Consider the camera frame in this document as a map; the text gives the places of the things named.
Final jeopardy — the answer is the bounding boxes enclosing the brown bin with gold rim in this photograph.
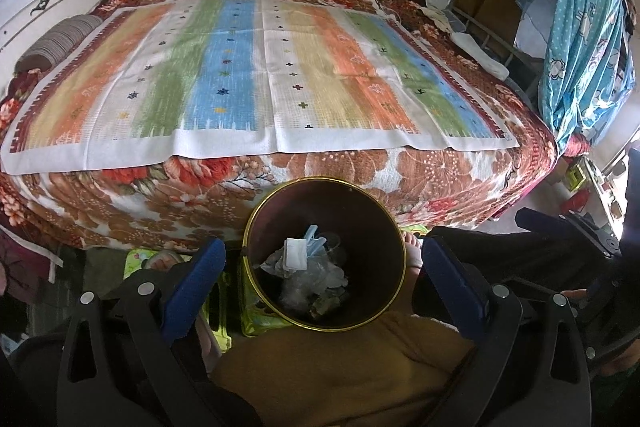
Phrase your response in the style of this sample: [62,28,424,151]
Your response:
[242,177,407,333]

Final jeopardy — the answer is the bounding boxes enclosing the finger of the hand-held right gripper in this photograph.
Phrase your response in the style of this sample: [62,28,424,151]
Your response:
[516,207,621,255]

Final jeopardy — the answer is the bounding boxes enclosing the grey striped pillow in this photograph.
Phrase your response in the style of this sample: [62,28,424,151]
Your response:
[15,14,103,72]

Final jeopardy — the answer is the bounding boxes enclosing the person's right hand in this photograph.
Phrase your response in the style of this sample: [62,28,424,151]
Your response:
[599,341,640,376]

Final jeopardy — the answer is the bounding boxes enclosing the white pillow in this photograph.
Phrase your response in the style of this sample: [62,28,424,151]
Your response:
[450,32,511,80]

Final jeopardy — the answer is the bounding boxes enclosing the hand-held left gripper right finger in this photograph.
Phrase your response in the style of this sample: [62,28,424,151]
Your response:
[422,237,594,427]

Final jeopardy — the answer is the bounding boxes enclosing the striped colourful mat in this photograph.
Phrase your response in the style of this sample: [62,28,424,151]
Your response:
[0,0,521,175]

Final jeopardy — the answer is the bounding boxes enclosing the clear plastic bag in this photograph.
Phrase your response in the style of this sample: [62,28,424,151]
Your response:
[260,252,351,310]

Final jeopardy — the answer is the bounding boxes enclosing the white wrapper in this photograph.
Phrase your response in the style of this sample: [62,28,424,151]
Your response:
[284,238,310,270]

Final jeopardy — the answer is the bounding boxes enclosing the metal bed rail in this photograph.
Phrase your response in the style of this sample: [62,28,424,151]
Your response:
[447,4,541,82]

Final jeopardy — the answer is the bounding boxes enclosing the person's bare foot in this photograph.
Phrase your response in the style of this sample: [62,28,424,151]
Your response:
[400,232,426,269]
[142,251,181,274]

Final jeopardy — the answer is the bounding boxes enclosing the light blue shirt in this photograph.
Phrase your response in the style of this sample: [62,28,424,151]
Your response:
[515,0,556,62]

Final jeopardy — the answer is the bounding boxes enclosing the dark floral cloth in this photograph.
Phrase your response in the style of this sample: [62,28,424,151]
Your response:
[0,227,63,303]

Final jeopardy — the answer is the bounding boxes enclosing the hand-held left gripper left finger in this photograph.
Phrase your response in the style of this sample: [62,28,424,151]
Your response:
[56,237,227,427]

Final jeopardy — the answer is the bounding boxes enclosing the blue patterned hanging cloth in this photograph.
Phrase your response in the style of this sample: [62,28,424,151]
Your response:
[537,0,623,152]

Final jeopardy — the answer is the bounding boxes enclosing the person's yellow trouser legs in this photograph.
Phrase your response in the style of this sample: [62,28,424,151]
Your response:
[210,307,481,427]

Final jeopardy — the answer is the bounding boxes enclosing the green white box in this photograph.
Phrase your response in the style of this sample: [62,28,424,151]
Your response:
[565,159,588,192]

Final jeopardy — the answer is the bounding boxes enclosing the brown floral blanket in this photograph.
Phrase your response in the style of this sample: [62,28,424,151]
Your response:
[0,0,558,253]

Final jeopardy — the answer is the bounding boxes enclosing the white headboard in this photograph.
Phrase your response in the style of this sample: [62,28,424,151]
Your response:
[0,0,126,58]

